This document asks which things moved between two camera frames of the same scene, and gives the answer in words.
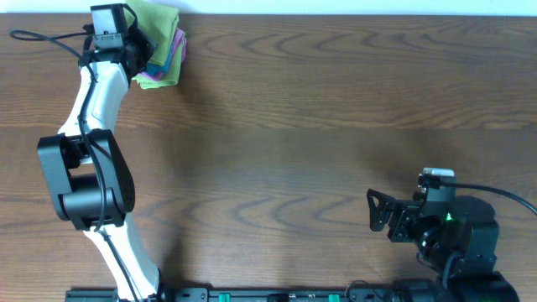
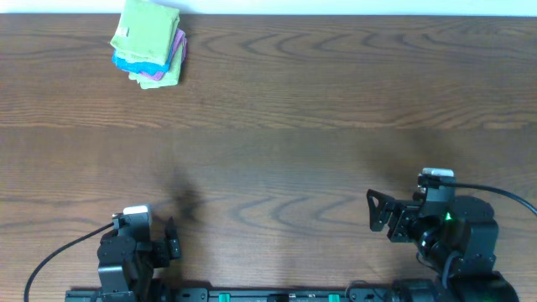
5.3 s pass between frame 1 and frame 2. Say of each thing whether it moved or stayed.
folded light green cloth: stayed
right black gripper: stayed
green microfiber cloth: stayed
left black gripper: moved
